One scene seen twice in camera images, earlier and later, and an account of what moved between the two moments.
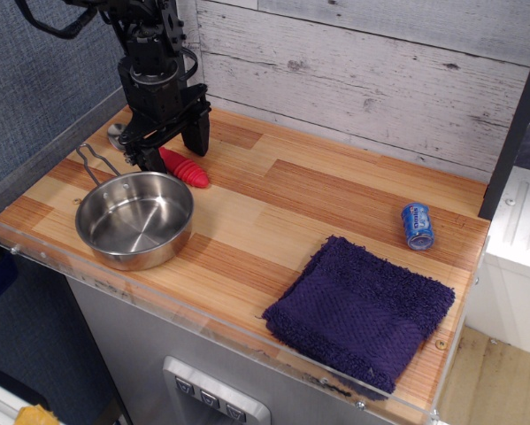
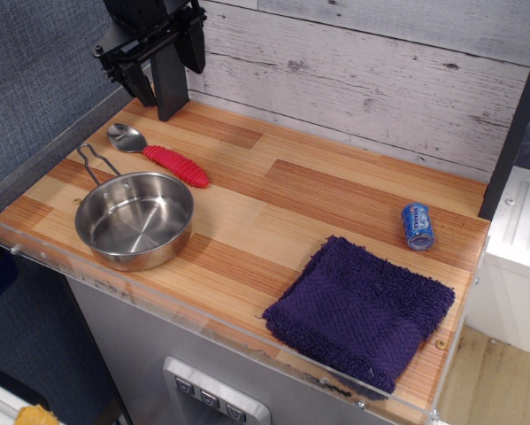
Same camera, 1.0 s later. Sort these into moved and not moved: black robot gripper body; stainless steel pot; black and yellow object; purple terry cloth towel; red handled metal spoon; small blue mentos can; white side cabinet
Moved: black robot gripper body
Not moved: purple terry cloth towel; stainless steel pot; white side cabinet; red handled metal spoon; small blue mentos can; black and yellow object
